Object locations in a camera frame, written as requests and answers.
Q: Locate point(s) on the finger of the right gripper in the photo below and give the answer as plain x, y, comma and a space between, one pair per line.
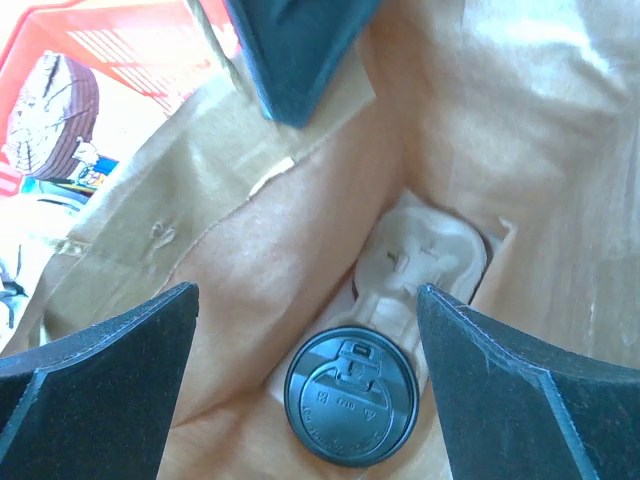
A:
293, 48

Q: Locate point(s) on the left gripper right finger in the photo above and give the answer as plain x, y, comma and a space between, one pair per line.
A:
512, 406

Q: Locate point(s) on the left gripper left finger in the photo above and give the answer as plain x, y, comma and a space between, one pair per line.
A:
98, 404

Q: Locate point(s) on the black coffee cup lid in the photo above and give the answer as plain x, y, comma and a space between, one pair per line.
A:
351, 396

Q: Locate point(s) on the cardboard cup carrier tray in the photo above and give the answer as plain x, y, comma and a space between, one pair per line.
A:
408, 247

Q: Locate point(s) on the brown paper bag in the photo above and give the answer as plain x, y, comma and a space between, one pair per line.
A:
522, 117

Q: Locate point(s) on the red plastic shopping basket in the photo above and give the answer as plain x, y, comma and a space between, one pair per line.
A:
148, 58

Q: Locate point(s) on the brown lidded round tub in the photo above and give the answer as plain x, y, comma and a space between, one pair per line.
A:
56, 110

